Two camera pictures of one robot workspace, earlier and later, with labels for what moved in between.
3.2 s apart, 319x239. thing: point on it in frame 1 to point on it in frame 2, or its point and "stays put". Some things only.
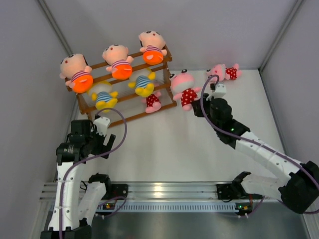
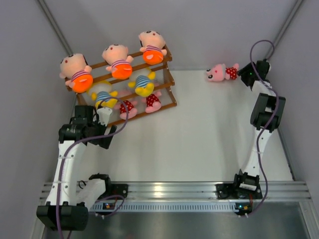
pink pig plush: [223, 72] stays put
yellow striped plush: [100, 92] stays put
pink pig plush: [182, 84] to [131, 112]
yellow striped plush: [144, 87] stays put
